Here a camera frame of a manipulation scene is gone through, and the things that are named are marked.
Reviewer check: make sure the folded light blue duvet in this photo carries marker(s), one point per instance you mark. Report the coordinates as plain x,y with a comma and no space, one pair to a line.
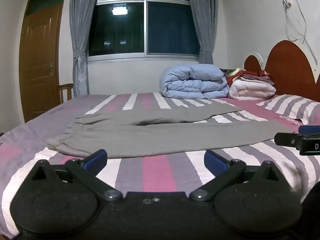
192,82

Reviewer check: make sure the striped bed sheet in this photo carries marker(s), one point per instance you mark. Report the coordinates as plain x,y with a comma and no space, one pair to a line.
155,175

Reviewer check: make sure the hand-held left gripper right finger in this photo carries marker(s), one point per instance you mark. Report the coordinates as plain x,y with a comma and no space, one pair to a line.
215,161

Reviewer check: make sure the gray pants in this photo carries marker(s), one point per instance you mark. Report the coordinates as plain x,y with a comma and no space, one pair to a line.
150,140

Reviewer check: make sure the wooden chair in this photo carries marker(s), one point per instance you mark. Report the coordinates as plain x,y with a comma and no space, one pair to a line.
65,92

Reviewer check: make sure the gray curtain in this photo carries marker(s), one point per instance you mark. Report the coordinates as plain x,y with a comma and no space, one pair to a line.
203,22
80,42

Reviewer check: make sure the brown wooden door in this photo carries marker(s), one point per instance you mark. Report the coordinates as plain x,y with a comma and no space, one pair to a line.
40,60

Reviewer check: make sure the floral cloth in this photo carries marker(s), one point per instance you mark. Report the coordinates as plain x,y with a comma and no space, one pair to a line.
232,72

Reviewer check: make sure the folded white blanket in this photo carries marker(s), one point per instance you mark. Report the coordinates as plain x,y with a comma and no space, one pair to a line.
250,90

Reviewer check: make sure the sliding glass window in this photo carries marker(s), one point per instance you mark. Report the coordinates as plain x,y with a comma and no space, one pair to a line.
142,27

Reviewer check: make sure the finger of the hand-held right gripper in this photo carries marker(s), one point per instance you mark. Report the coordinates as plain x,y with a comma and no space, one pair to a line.
310,129
287,140

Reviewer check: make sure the brown wooden headboard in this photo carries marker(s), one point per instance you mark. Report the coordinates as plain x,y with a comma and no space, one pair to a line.
290,67

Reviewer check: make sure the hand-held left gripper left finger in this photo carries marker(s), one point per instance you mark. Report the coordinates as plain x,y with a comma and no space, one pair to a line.
96,159

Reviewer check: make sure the striped pillow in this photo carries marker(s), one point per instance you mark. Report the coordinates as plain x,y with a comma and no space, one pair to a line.
292,107

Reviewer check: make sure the stack of red clothes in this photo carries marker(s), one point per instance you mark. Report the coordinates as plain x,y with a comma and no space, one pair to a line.
247,76

